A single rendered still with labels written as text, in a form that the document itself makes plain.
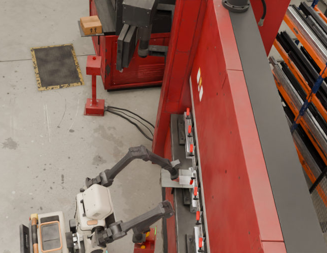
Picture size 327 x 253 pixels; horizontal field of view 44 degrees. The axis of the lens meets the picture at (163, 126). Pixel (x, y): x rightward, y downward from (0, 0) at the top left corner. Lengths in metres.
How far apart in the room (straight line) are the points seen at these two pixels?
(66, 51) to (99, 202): 3.57
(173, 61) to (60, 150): 1.89
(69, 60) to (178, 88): 2.45
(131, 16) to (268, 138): 1.84
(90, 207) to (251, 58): 1.43
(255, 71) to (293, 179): 0.75
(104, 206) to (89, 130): 2.28
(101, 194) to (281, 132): 1.32
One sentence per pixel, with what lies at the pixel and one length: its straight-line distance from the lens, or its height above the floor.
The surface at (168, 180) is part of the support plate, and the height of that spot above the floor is 1.00.
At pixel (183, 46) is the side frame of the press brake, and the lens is 3.46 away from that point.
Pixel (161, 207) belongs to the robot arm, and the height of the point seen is 1.44.
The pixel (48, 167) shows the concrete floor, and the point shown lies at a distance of 4.65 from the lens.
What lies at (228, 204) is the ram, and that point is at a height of 1.91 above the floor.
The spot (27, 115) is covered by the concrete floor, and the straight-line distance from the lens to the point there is 5.18.
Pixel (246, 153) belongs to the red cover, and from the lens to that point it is 1.98.
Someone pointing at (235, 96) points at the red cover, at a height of 2.30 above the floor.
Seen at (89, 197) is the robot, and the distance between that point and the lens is 2.84.
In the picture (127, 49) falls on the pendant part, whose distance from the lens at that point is 3.71.
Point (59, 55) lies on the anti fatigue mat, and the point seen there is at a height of 0.01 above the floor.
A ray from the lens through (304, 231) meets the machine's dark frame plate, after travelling 1.85.
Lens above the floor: 3.78
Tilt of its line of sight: 48 degrees down
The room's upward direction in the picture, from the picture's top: 11 degrees clockwise
